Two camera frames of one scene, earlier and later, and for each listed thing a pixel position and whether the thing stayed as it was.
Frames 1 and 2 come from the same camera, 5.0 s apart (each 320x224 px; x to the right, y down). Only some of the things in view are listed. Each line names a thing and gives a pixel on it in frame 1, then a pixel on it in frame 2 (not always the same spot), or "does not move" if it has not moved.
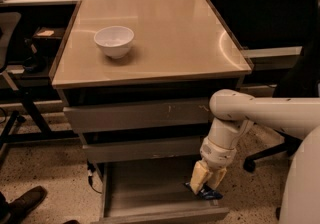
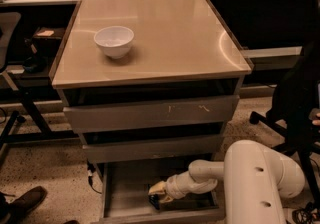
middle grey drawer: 103,152 does not move
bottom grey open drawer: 155,193 does not move
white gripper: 217,154 to 173,187
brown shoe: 14,212 does not move
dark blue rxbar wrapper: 205,192 to 154,198
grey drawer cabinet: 136,78 does not move
